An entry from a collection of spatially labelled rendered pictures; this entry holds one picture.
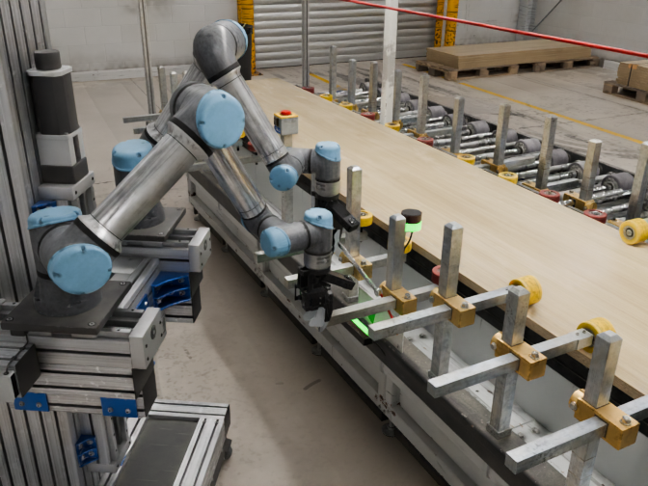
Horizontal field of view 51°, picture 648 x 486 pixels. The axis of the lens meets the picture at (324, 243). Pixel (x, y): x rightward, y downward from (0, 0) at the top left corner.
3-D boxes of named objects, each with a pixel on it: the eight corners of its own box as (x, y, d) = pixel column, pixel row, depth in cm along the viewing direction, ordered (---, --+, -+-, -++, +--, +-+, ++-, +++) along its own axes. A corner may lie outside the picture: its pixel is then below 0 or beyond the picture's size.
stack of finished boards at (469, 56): (590, 57, 1006) (593, 45, 998) (457, 68, 907) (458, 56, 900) (553, 49, 1068) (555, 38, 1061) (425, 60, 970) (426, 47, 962)
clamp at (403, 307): (401, 316, 197) (403, 302, 195) (377, 296, 208) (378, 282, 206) (418, 312, 200) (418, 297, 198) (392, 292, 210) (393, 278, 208)
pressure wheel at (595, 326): (596, 320, 163) (572, 322, 170) (605, 353, 162) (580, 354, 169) (613, 314, 165) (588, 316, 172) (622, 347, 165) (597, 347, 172)
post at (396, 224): (387, 360, 212) (395, 218, 192) (381, 354, 215) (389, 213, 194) (396, 357, 213) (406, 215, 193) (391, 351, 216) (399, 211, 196)
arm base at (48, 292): (22, 314, 154) (14, 276, 150) (52, 283, 168) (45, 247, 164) (87, 318, 153) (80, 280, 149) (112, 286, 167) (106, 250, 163)
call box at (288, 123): (281, 138, 249) (281, 117, 245) (273, 133, 254) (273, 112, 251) (298, 135, 252) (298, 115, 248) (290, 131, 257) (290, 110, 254)
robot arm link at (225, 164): (145, 92, 158) (241, 239, 188) (163, 101, 150) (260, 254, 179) (184, 64, 161) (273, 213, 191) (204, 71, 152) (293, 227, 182)
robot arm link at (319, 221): (295, 209, 176) (322, 203, 181) (295, 248, 181) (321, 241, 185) (311, 220, 170) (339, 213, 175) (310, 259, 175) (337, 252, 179)
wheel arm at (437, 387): (435, 399, 145) (437, 386, 144) (425, 391, 148) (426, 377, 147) (602, 341, 166) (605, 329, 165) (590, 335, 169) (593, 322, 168)
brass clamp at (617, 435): (615, 452, 133) (620, 431, 131) (564, 412, 143) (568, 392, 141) (637, 442, 135) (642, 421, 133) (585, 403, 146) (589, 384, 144)
